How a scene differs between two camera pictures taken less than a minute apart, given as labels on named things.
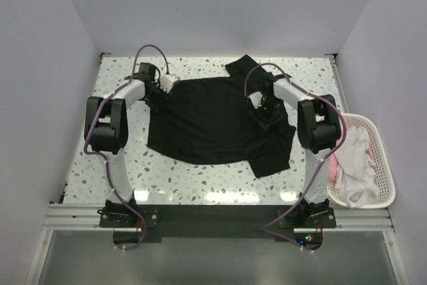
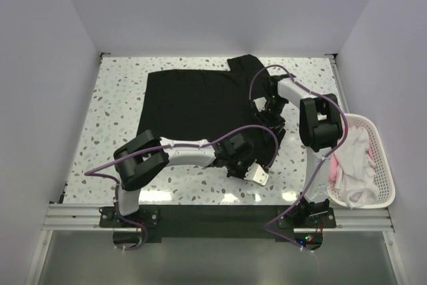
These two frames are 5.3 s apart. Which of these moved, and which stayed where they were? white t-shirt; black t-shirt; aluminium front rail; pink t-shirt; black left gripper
Moved: black left gripper; black t-shirt
Stayed: pink t-shirt; white t-shirt; aluminium front rail
